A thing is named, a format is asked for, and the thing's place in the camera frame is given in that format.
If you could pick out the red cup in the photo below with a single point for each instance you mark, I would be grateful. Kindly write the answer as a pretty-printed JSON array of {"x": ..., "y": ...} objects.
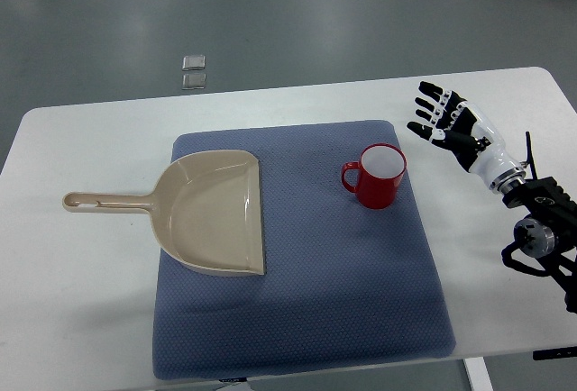
[{"x": 374, "y": 178}]

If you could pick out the blue textured mat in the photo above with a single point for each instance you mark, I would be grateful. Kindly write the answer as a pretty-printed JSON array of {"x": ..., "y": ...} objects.
[{"x": 344, "y": 285}]

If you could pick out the metal floor plate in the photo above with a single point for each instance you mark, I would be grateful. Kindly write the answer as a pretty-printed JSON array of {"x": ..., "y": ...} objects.
[
  {"x": 194, "y": 62},
  {"x": 192, "y": 81}
]

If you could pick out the upper metal floor plate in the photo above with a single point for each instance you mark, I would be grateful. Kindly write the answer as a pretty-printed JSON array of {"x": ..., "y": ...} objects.
[{"x": 194, "y": 62}]

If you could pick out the beige plastic dustpan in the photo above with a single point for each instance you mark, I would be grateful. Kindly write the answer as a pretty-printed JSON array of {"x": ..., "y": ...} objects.
[{"x": 205, "y": 212}]

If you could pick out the black table control panel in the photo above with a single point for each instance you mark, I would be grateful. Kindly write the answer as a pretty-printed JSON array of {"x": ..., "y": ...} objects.
[{"x": 559, "y": 353}]

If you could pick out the lower metal floor plate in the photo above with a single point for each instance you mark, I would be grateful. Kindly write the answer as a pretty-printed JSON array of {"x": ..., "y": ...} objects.
[{"x": 192, "y": 81}]

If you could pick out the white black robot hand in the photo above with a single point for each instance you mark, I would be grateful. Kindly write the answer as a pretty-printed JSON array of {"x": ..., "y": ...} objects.
[{"x": 450, "y": 122}]

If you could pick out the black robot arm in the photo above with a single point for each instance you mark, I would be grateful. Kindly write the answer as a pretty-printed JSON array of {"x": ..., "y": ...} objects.
[{"x": 541, "y": 239}]

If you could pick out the white table leg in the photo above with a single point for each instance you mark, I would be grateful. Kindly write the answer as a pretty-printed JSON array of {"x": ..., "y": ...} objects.
[{"x": 477, "y": 374}]

